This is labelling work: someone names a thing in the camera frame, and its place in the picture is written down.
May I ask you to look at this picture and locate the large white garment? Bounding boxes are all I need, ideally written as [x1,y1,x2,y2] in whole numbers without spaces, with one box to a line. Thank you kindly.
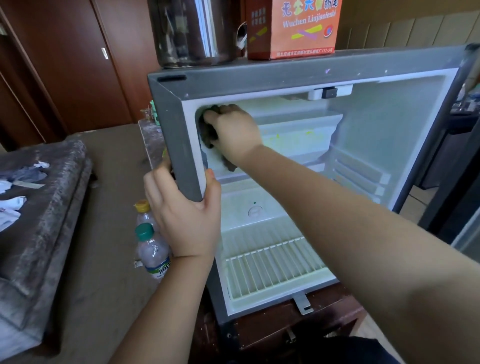
[0,195,29,234]

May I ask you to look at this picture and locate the white wire shelf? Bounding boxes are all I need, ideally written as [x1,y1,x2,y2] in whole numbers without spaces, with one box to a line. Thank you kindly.
[222,236,329,300]

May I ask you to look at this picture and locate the person's left forearm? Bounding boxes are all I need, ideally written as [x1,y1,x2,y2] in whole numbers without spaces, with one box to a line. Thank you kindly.
[108,251,215,364]

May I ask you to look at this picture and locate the grey velvet sofa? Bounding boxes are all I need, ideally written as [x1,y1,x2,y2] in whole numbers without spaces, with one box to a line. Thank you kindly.
[0,138,93,361]

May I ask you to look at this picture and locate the dark cabinet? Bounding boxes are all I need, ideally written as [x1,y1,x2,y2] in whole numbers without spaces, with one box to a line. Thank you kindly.
[416,108,480,190]

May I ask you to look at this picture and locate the fridge door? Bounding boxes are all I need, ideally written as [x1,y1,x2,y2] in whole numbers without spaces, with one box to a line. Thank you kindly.
[418,82,480,264]

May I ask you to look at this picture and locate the grey mini fridge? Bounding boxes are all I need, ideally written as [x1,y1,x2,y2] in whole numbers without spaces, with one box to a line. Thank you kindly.
[146,45,477,325]

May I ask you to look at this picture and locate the dark red wooden stand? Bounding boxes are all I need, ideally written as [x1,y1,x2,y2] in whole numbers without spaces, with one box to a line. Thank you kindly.
[191,283,369,364]

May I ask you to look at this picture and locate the person's left hand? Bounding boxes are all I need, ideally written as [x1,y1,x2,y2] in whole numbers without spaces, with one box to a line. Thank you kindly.
[142,163,223,260]

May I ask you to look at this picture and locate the orange cardboard chalk box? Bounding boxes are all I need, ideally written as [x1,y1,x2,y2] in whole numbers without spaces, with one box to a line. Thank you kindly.
[245,0,345,61]

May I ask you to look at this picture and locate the green cap water bottle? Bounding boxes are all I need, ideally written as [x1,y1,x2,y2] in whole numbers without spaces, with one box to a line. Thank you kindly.
[133,222,174,280]

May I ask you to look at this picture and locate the dark grey cloth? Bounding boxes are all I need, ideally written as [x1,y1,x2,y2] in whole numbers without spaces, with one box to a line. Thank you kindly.
[196,108,240,174]

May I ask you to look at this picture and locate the person's dark trousers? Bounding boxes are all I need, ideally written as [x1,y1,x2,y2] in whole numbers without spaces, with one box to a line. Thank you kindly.
[315,337,402,364]

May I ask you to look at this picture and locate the person's right forearm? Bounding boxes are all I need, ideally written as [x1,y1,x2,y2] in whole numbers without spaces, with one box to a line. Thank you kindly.
[236,146,480,364]

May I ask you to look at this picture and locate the paper slip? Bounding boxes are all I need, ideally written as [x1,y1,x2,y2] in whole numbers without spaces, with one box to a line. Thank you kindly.
[11,180,48,190]

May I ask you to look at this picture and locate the orange soda bottle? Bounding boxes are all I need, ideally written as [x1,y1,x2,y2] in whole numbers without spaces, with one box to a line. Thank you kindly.
[133,198,160,230]

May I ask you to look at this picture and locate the beige padded headboard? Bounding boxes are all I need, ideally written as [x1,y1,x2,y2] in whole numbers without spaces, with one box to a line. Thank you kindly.
[333,9,480,52]

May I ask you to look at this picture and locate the dark glass spray bottle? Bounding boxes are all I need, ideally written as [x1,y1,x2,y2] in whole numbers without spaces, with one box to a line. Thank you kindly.
[146,0,249,70]

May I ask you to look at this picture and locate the grey upholstered bench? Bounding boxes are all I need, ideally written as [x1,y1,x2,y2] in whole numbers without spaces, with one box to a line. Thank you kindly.
[137,118,168,170]

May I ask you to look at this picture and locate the grey garment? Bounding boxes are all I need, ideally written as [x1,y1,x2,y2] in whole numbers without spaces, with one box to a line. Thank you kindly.
[0,159,51,185]

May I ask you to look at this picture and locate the person's right hand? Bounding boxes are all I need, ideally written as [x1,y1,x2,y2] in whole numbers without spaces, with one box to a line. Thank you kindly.
[202,103,264,170]

